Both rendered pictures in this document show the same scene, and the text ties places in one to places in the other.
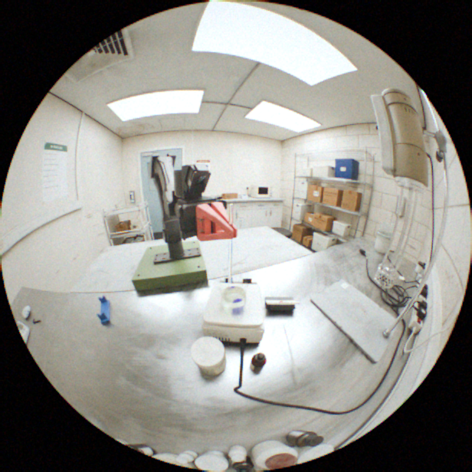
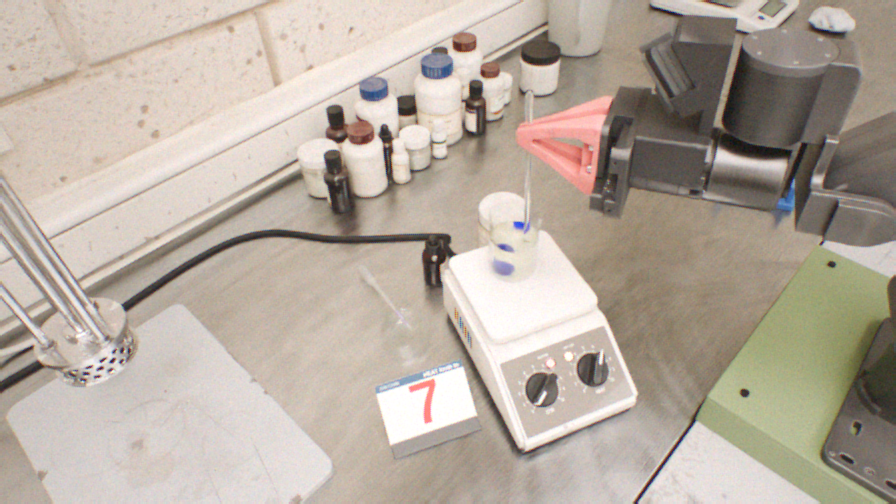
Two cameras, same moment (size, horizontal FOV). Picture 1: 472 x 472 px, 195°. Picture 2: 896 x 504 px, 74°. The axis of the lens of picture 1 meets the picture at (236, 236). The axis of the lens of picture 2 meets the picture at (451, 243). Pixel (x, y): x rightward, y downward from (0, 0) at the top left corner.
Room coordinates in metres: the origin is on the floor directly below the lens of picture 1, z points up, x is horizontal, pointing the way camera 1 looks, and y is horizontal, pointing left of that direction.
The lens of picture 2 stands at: (0.55, -0.23, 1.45)
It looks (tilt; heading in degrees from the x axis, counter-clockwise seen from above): 45 degrees down; 155
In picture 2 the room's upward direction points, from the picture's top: 2 degrees counter-clockwise
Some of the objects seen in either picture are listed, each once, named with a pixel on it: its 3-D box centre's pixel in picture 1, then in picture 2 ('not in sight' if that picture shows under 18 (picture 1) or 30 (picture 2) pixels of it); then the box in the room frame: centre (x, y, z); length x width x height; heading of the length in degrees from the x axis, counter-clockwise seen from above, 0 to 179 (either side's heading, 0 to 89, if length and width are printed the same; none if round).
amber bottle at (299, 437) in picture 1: (304, 439); (337, 180); (-0.10, -0.10, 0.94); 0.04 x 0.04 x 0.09
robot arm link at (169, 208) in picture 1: (183, 192); (814, 133); (0.35, 0.14, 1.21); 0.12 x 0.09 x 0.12; 41
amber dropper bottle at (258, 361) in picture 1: (258, 360); (434, 257); (0.09, -0.04, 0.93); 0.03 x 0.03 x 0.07
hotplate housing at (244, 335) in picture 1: (235, 305); (529, 326); (0.23, 0.00, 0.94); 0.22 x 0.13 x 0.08; 176
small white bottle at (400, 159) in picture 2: (237, 453); (400, 160); (-0.11, 0.00, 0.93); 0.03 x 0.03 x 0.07
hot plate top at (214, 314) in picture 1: (234, 302); (520, 282); (0.21, 0.00, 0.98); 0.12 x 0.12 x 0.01; 86
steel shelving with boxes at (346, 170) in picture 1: (326, 205); not in sight; (2.09, -1.58, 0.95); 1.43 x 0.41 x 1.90; 20
